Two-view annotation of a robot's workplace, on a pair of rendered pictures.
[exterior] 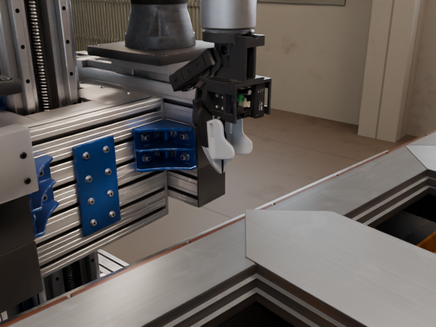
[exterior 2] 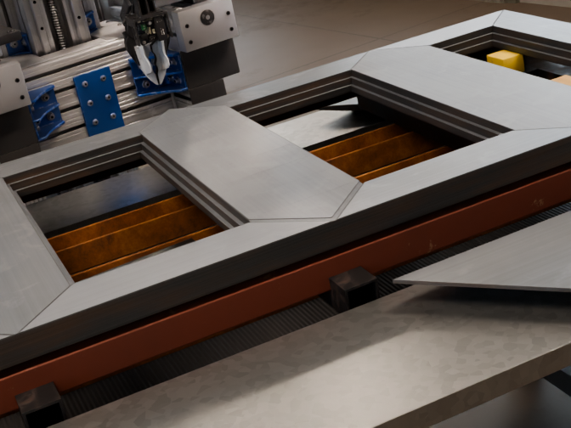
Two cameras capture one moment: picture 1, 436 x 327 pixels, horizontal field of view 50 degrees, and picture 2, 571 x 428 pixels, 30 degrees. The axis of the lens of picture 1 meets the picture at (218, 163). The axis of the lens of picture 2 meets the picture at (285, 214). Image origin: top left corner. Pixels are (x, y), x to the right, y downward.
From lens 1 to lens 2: 1.59 m
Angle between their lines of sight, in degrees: 22
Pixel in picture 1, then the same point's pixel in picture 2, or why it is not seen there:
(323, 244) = (192, 123)
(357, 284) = (184, 138)
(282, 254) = (161, 129)
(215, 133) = (142, 54)
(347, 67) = not seen: outside the picture
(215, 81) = (127, 18)
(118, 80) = not seen: hidden behind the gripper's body
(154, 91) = not seen: hidden behind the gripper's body
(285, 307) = (148, 156)
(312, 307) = (155, 152)
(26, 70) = (39, 19)
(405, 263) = (228, 127)
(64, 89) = (76, 30)
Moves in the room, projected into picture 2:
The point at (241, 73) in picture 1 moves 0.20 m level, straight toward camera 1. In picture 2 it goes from (138, 11) to (84, 42)
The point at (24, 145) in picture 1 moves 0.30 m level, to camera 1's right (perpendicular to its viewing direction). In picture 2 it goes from (17, 73) to (149, 59)
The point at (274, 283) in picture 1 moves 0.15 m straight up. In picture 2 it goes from (147, 144) to (127, 67)
